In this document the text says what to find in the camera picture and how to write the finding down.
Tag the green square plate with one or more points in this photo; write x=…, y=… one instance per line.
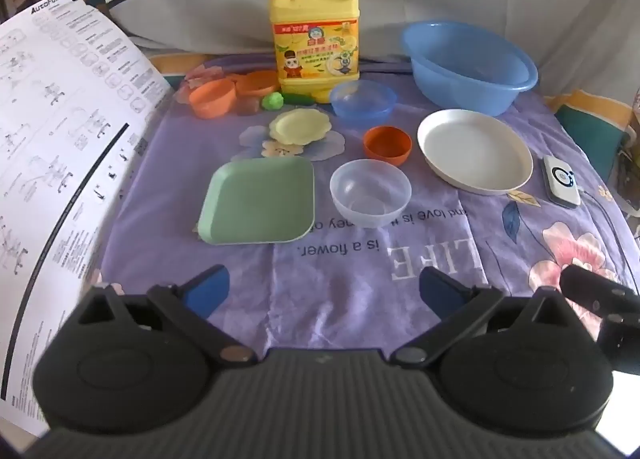
x=255, y=201

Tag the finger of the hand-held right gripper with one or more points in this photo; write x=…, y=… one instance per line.
x=595, y=289

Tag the small blue translucent bowl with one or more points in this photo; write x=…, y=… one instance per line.
x=362, y=106

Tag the printed instruction sheet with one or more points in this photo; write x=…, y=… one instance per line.
x=60, y=164

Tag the purple floral printed bedsheet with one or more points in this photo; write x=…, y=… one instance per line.
x=350, y=264

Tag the clear plastic bowl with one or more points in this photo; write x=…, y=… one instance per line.
x=370, y=196

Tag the small orange bowl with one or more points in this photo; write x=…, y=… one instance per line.
x=387, y=148

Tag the small clear cup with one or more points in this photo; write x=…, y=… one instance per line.
x=247, y=105

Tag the large blue plastic basin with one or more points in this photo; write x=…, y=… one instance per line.
x=470, y=76

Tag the white rectangular device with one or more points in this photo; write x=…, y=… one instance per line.
x=562, y=181

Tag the yellow detergent pump bottle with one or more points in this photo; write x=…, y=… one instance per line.
x=315, y=39

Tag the white oval plate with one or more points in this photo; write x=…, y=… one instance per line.
x=475, y=151

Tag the dark green small object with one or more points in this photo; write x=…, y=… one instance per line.
x=299, y=99

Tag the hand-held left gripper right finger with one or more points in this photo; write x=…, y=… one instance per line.
x=436, y=289

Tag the small green round toy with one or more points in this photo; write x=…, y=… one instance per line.
x=273, y=102

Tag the yellow flower-shaped plate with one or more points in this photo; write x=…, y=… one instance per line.
x=300, y=126

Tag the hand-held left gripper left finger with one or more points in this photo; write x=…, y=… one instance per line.
x=210, y=285

